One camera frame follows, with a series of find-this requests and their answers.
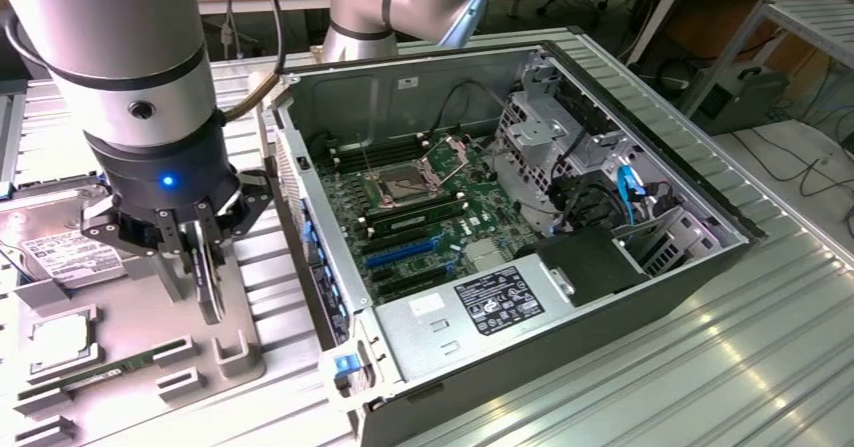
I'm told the silver disk bay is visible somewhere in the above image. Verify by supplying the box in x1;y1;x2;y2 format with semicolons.
609;206;725;281

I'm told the green motherboard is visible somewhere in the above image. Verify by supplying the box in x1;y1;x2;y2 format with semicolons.
310;134;552;309

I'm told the silver drive cage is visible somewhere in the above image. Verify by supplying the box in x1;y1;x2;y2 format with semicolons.
493;56;628;218

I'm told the grey cable with white plug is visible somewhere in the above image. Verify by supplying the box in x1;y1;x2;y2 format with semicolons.
221;0;240;63

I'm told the metal socket cover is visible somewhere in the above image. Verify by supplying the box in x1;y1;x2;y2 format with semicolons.
413;134;476;188

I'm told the blue expansion slot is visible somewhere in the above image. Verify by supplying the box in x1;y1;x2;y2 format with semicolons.
362;243;433;270

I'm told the CPU socket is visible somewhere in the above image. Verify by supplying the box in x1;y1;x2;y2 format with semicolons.
362;164;446;209

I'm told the green RAM stick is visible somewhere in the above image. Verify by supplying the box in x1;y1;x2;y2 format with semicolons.
13;344;178;402
366;207;468;234

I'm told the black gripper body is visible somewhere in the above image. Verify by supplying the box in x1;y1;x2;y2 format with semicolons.
84;111;242;228

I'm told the long black expansion slot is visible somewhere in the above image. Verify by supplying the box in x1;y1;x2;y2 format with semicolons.
358;229;429;256
372;272;449;299

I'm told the silver CPU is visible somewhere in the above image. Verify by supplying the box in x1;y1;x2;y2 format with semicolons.
29;314;92;368

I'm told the blue disk bracket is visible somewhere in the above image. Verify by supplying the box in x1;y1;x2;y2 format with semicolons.
0;169;113;202

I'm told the black box on floor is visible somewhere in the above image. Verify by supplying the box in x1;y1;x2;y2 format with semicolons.
692;66;792;137

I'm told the grey parts rack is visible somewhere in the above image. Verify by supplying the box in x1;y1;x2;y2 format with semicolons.
0;252;268;447

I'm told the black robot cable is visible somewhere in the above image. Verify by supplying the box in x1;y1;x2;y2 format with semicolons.
258;0;292;76

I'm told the thin black wire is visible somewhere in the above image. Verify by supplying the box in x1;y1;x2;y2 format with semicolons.
429;83;513;136

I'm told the black power wire bundle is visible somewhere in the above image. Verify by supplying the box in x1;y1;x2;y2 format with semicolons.
552;174;632;233

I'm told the black plastic fan shroud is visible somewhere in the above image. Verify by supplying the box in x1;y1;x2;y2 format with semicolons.
512;229;652;309

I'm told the silver hard disk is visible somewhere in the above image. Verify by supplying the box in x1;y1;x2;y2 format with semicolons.
0;176;132;291

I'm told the beige hose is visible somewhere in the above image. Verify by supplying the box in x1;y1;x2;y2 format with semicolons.
222;70;285;121

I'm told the silver power supply unit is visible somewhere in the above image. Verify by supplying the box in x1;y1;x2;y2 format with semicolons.
369;251;579;386

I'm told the open black PC case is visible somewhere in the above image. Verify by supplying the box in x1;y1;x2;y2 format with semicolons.
261;39;769;447

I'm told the graphics card with metal bracket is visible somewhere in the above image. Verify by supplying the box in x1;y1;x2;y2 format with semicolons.
177;219;226;326

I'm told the silver finned heat sink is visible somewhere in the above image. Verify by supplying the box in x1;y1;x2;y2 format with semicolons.
462;244;512;273

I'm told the metal slat table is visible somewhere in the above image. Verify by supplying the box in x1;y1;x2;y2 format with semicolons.
679;0;854;118

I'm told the blue flat wire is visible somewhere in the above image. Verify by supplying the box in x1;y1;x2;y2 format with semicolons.
616;164;645;228

